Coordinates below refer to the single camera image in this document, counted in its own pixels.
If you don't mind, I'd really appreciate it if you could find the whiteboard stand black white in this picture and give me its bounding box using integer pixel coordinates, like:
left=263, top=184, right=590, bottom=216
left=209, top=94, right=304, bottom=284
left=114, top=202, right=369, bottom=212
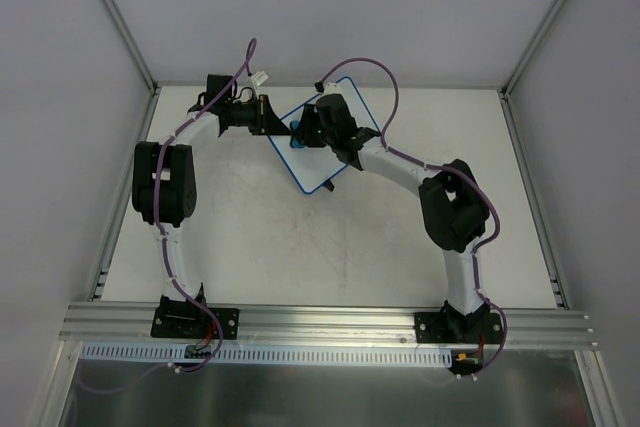
left=323, top=180, right=335, bottom=192

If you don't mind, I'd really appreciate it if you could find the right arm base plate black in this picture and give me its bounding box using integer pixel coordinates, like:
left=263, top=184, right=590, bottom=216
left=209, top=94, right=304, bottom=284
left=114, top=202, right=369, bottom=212
left=414, top=311, right=505, bottom=345

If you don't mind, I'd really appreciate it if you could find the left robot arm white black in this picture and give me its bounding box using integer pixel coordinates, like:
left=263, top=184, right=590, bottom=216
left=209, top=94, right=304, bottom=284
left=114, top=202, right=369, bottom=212
left=131, top=71, right=290, bottom=337

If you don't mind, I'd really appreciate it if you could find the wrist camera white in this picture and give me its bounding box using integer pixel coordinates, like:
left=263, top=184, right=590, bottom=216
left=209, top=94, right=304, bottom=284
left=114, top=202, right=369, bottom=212
left=314, top=81, right=342, bottom=97
left=249, top=71, right=268, bottom=91

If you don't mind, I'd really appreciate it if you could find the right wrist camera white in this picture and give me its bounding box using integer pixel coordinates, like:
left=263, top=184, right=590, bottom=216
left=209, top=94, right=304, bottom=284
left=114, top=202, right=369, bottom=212
left=314, top=81, right=342, bottom=97

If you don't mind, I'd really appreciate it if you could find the aluminium frame post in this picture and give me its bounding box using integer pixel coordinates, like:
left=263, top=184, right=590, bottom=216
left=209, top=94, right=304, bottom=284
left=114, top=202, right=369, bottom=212
left=499, top=0, right=601, bottom=98
left=73, top=0, right=161, bottom=93

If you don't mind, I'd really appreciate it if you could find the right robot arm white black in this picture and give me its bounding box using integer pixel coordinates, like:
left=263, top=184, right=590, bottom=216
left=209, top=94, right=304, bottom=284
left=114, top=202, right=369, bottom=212
left=290, top=94, right=490, bottom=343

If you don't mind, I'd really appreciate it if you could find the aluminium mounting rail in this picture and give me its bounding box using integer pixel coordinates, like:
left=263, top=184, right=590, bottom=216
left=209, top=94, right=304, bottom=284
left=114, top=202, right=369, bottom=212
left=59, top=302, right=600, bottom=351

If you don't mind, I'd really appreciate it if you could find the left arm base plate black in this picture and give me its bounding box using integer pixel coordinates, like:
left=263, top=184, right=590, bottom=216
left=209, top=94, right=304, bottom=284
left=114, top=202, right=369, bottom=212
left=150, top=296, right=240, bottom=340

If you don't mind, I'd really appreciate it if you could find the right aluminium frame post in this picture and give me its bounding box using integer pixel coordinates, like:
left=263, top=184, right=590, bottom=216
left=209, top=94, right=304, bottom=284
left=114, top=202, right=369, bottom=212
left=499, top=0, right=601, bottom=98

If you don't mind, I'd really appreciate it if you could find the blue whiteboard eraser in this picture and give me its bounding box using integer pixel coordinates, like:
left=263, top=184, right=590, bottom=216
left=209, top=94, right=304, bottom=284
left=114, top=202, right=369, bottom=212
left=289, top=120, right=305, bottom=149

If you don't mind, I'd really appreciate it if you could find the white slotted cable duct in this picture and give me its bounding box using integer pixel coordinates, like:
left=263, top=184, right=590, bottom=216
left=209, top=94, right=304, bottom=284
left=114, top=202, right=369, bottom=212
left=79, top=342, right=453, bottom=369

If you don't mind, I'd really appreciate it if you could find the left aluminium frame post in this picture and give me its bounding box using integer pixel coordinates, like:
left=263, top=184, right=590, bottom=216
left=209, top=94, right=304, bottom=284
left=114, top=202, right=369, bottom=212
left=73, top=0, right=161, bottom=93

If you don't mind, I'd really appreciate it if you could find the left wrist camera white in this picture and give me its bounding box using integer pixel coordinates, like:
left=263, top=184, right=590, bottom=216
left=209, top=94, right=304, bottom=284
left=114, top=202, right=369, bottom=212
left=249, top=71, right=268, bottom=91

